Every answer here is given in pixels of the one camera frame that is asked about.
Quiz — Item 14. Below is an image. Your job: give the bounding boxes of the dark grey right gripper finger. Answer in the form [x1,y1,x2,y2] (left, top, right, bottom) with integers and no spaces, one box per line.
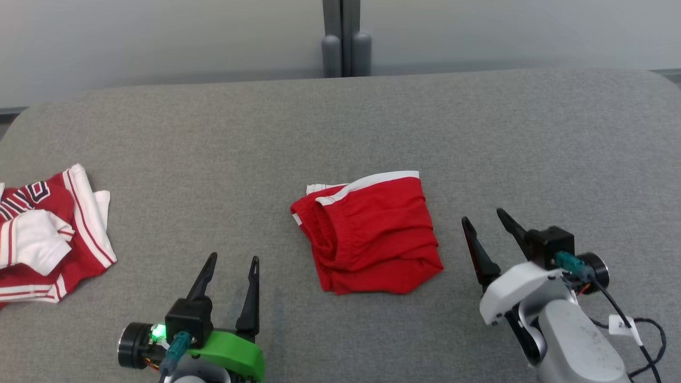
[496,208,533,262]
[461,217,502,294]

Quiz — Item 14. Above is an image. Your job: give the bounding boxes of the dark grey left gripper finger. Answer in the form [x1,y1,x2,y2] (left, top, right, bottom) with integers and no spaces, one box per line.
[186,252,218,302]
[235,256,261,337]

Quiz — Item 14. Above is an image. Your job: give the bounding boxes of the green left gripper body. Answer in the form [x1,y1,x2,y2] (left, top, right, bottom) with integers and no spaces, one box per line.
[186,329,265,383]

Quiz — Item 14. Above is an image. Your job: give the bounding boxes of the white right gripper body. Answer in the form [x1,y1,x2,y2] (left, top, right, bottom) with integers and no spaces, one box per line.
[479,261,578,326]

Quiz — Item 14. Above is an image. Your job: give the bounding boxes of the red shorts with white waistband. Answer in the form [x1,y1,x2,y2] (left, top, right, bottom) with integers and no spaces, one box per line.
[290,170,444,296]

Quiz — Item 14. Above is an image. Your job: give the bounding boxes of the red and white jersey shirt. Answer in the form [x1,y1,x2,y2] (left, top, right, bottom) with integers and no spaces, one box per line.
[0,163,118,309]

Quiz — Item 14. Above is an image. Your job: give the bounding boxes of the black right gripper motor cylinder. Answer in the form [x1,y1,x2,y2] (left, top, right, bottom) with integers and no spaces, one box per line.
[577,252,610,294]

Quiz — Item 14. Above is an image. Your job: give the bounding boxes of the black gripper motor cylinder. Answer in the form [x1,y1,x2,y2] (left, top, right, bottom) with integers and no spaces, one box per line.
[577,252,610,294]
[118,322,160,370]

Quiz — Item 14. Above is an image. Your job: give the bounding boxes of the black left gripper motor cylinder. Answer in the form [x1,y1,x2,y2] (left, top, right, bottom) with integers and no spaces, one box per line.
[118,322,160,370]

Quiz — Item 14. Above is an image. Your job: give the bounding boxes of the grey rounded cylinder bumper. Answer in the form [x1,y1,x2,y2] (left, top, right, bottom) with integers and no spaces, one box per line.
[352,31,372,77]
[321,35,342,79]

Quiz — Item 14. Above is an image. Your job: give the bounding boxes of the left cable with teal plug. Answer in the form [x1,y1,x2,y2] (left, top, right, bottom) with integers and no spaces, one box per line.
[159,331,192,383]

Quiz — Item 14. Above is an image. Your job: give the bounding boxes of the white right cable tag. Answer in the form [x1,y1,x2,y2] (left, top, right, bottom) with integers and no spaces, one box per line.
[608,314,643,345]

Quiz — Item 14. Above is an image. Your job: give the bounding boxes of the thin black looped cable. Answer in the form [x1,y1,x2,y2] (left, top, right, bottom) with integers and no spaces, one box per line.
[591,317,667,381]

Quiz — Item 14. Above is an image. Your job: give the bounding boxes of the grey vertical frame post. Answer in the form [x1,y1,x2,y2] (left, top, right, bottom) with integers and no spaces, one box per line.
[322,0,362,78]

